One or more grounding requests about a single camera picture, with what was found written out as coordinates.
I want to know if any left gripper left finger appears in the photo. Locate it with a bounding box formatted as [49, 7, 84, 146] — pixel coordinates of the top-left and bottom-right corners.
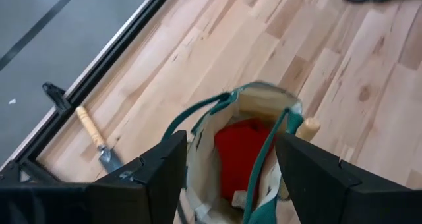
[87, 130, 188, 224]

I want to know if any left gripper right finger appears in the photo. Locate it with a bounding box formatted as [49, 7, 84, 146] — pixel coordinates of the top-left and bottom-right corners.
[274, 133, 422, 224]

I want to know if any hand rake wooden handle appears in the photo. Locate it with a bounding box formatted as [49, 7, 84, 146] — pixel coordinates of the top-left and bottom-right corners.
[295, 117, 322, 143]

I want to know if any cream canvas bag green trim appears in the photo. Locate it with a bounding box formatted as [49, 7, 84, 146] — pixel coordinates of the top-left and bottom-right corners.
[160, 81, 306, 224]

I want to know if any garden trowel wooden handle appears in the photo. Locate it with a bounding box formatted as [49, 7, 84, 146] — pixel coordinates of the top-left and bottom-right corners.
[75, 105, 125, 175]

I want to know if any red fabric item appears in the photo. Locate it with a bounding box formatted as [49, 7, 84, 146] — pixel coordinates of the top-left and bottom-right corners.
[213, 117, 276, 204]

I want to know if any black aluminium table frame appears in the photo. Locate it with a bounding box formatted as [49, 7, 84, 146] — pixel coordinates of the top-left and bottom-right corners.
[0, 0, 181, 185]

